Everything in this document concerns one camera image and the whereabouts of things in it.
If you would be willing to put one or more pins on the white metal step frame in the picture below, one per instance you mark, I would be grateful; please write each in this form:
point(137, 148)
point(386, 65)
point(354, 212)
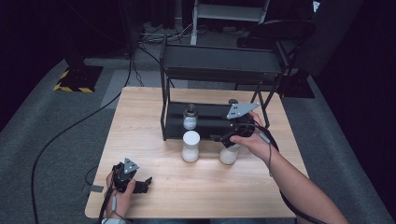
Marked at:
point(229, 12)

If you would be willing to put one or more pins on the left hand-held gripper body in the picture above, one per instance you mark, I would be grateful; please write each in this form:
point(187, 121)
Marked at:
point(123, 177)

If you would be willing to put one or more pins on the yellow-black striped stand base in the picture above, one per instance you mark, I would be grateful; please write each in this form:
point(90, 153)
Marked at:
point(77, 79)

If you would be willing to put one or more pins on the small dark-lidded glass jar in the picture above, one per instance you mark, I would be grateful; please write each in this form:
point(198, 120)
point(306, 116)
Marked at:
point(190, 119)

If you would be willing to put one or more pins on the small grey round cap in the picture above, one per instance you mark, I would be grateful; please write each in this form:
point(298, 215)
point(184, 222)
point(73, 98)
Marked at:
point(233, 101)

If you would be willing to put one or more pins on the person's right hand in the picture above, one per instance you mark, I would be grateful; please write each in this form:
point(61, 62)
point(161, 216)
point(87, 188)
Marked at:
point(260, 144)

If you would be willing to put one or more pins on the black square stand base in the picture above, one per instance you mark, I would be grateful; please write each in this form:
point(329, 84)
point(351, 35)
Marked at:
point(297, 85)

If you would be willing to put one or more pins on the person's left hand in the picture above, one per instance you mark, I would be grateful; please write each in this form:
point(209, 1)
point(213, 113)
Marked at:
point(123, 202)

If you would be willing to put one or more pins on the white-lidded jar of white powder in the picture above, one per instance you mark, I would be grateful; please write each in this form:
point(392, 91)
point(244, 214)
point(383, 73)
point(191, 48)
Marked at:
point(190, 146)
point(229, 155)

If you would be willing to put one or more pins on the white paper tag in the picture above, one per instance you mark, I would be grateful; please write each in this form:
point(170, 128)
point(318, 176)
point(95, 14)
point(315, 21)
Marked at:
point(316, 5)

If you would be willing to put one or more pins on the grey tape patch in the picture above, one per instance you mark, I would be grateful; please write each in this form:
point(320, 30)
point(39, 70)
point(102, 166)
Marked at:
point(93, 188)

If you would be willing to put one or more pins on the black two-tier metal rack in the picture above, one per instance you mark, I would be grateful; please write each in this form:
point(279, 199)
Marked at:
point(218, 62)

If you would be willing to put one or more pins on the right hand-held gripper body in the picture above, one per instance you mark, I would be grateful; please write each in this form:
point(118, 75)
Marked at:
point(241, 110)

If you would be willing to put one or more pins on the black chair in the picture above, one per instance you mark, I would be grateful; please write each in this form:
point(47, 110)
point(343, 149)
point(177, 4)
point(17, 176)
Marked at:
point(280, 31)

